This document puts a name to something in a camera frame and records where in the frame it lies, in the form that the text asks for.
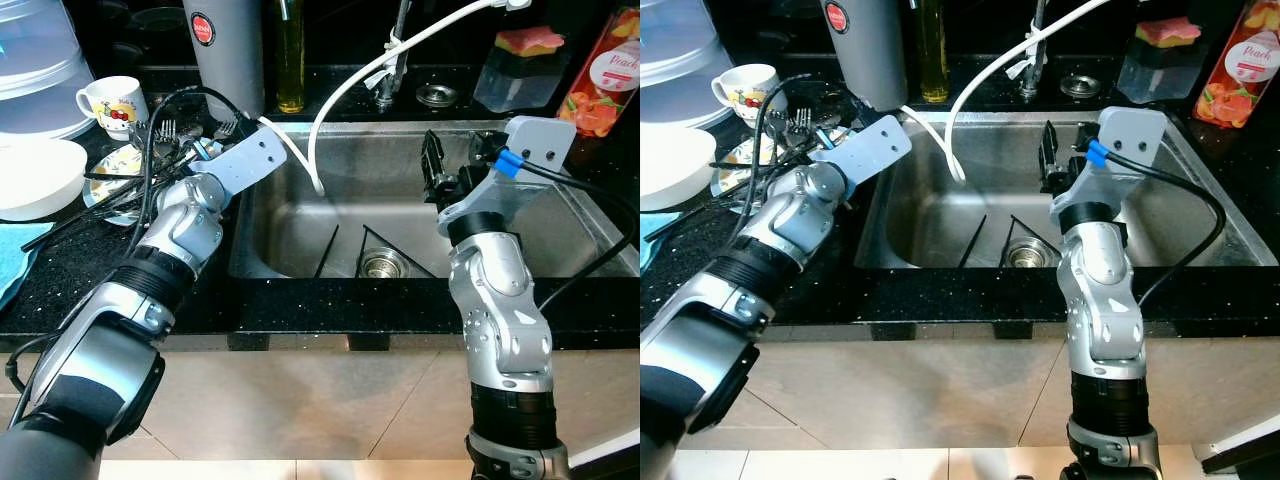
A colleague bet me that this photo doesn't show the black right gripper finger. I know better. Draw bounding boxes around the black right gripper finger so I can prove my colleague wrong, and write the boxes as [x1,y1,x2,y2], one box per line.
[1038,122,1061,193]
[420,130,448,199]

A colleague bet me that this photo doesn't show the white bowl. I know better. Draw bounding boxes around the white bowl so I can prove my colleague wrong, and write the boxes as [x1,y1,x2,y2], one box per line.
[0,138,89,223]
[640,125,723,211]

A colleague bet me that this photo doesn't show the lemon print teal-rimmed plate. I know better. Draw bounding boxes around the lemon print teal-rimmed plate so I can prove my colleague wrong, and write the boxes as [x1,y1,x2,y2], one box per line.
[712,125,851,199]
[82,140,216,226]

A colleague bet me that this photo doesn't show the chrome faucet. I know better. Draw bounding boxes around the chrome faucet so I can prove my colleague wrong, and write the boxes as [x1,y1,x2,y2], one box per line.
[375,0,416,111]
[1015,0,1051,101]

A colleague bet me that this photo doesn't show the metal drain strainer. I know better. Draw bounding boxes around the metal drain strainer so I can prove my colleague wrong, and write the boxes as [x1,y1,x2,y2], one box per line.
[1003,240,1051,269]
[357,248,411,279]

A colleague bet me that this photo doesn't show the clear plastic sponge holder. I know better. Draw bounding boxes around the clear plastic sponge holder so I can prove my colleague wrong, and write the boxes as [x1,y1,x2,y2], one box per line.
[472,45,563,114]
[1115,38,1206,104]

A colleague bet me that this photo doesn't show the stainless steel sink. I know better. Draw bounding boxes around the stainless steel sink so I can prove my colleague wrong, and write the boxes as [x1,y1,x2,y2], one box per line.
[855,110,1279,271]
[228,120,641,281]

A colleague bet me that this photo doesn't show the yellow oil glass bottle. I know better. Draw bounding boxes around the yellow oil glass bottle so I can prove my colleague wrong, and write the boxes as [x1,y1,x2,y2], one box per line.
[920,0,951,104]
[275,0,306,114]

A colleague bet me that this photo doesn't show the pink yellow sponge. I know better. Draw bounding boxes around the pink yellow sponge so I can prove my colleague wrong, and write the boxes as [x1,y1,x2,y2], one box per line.
[1135,17,1204,48]
[495,28,566,58]

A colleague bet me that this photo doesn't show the peach print bottle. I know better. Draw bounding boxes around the peach print bottle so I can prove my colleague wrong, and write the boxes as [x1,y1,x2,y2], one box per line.
[1195,0,1280,129]
[557,5,641,139]

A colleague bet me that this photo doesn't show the grey canister red label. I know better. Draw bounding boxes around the grey canister red label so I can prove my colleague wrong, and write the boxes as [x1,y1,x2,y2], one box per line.
[822,0,909,113]
[182,0,266,121]

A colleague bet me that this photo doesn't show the beige cabinet front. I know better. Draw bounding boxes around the beige cabinet front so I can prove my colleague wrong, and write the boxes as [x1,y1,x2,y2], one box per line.
[0,335,641,461]
[640,335,1280,451]

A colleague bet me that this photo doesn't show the white cartoon mug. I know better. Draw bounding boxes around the white cartoon mug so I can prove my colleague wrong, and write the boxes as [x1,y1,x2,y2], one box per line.
[712,64,786,126]
[77,76,149,139]

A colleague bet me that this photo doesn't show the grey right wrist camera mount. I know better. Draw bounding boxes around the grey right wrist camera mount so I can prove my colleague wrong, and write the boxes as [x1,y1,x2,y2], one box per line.
[437,115,578,226]
[1048,107,1169,221]

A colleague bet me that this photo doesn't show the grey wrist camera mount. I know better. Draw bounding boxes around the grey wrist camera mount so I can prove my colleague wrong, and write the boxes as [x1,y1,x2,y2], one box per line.
[1048,107,1169,221]
[188,127,289,208]
[808,113,914,201]
[437,115,578,226]

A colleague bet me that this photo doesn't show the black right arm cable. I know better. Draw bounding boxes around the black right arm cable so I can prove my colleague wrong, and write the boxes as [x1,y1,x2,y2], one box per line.
[495,150,641,311]
[1090,150,1226,306]

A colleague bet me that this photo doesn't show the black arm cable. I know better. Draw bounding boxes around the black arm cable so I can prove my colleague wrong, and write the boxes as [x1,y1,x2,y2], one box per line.
[135,86,251,241]
[495,150,641,311]
[735,72,816,246]
[1090,150,1226,306]

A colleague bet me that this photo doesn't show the long white hose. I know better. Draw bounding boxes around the long white hose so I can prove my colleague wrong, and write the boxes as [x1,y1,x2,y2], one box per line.
[308,0,533,196]
[945,0,1116,184]

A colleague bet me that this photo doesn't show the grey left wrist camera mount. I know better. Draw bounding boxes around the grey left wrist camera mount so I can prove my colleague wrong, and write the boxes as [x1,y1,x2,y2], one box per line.
[188,127,289,208]
[808,113,914,201]

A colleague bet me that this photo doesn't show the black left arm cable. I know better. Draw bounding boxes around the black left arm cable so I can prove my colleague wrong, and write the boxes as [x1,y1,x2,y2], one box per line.
[735,72,816,246]
[135,86,251,241]

